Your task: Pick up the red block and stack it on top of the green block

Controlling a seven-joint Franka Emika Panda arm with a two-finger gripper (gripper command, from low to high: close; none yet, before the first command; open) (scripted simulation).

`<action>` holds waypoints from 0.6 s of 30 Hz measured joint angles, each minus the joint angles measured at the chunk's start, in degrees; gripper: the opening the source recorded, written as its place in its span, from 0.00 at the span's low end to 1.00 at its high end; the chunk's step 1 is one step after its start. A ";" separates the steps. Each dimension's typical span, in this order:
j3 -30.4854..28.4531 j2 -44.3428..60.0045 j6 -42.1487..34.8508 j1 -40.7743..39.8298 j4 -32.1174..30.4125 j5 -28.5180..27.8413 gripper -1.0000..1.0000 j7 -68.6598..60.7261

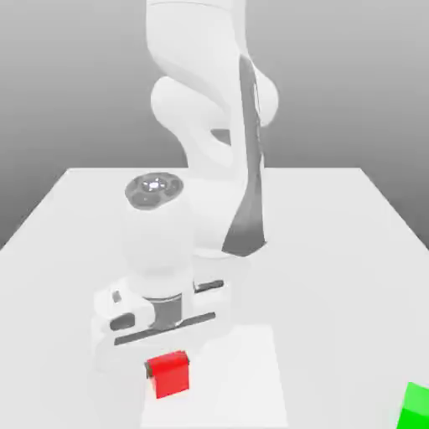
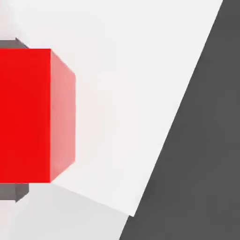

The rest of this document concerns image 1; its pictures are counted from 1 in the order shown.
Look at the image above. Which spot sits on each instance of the small green cube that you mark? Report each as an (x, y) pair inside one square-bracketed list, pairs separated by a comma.
[(415, 407)]

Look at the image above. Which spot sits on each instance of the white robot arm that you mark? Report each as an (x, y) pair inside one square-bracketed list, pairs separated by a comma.
[(187, 110)]

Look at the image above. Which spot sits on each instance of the small red cube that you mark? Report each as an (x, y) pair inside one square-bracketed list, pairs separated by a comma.
[(171, 377)]

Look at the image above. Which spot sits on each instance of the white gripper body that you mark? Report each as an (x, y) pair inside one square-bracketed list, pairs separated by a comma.
[(161, 345)]

